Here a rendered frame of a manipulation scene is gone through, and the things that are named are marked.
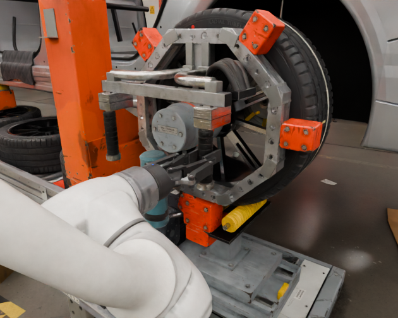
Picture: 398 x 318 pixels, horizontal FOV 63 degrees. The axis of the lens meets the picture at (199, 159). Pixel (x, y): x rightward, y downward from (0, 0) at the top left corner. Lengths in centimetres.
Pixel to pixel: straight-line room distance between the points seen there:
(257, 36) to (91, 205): 60
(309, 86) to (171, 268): 67
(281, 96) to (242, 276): 75
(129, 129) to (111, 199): 90
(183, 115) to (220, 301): 76
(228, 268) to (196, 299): 92
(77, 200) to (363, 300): 144
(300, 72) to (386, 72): 34
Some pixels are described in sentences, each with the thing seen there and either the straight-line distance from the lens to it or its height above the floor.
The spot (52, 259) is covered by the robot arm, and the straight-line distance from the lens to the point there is 32.
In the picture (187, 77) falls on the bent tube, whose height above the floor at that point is 101.
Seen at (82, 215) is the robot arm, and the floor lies 86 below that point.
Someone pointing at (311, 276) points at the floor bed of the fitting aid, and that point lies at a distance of 164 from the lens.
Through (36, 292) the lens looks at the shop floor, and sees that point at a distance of 176.
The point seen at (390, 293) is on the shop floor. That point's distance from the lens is 182.
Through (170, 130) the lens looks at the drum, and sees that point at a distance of 90.
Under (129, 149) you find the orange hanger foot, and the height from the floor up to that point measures 65.
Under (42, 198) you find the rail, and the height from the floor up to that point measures 31.
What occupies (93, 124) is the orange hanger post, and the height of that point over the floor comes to 80.
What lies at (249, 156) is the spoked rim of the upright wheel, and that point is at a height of 73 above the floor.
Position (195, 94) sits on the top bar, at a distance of 77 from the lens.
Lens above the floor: 110
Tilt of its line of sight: 21 degrees down
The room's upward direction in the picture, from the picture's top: straight up
